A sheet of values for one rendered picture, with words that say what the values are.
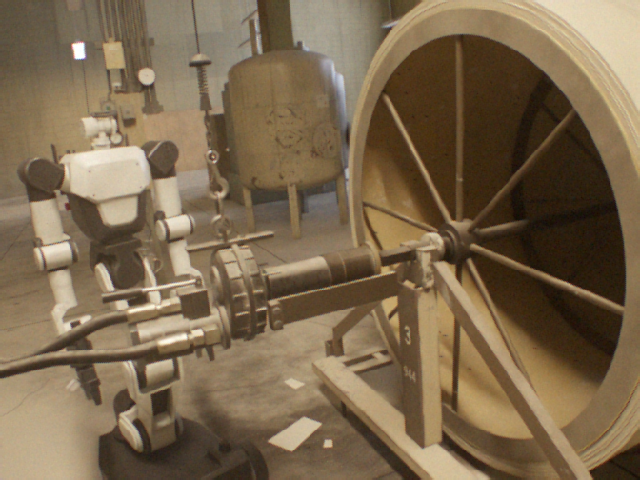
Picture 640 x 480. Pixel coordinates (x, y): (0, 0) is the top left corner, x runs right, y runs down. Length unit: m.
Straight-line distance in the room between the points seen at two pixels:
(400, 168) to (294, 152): 3.60
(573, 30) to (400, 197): 1.47
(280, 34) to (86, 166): 9.06
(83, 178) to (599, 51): 1.52
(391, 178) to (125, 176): 1.32
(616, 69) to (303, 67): 5.07
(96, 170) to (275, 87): 4.48
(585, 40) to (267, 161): 5.09
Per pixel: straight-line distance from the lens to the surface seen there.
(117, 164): 1.88
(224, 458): 2.14
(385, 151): 2.59
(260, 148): 6.27
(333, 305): 1.65
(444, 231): 1.92
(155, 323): 1.58
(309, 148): 6.22
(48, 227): 1.90
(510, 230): 2.07
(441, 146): 2.77
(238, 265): 1.51
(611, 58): 1.46
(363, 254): 1.71
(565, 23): 1.52
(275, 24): 10.73
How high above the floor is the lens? 1.40
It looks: 13 degrees down
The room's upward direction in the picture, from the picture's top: 6 degrees counter-clockwise
